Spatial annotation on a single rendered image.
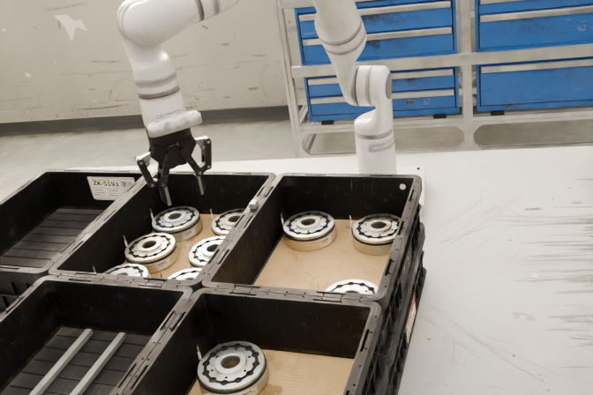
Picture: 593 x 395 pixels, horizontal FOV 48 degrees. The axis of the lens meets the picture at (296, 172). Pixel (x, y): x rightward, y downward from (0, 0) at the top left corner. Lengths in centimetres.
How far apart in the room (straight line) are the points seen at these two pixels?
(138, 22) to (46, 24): 360
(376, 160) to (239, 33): 267
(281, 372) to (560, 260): 68
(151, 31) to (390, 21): 210
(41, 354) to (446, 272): 79
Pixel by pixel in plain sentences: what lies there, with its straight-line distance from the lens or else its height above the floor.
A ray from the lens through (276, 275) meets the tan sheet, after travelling 124.
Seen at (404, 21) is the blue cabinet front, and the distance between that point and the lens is 307.
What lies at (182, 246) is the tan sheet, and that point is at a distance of 139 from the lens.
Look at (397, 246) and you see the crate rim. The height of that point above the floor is 93.
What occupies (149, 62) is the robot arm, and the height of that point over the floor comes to 125.
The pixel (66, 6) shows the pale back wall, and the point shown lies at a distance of 454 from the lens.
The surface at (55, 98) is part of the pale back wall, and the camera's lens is 482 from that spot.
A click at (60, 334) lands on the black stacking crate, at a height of 83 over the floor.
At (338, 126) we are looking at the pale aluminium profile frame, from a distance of 325.
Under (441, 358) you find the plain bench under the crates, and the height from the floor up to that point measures 70.
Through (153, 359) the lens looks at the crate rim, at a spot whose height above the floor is 93.
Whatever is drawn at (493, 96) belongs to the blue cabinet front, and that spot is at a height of 39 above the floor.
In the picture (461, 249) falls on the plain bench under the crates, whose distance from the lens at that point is 150.
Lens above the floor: 153
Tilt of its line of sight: 26 degrees down
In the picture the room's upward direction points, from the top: 9 degrees counter-clockwise
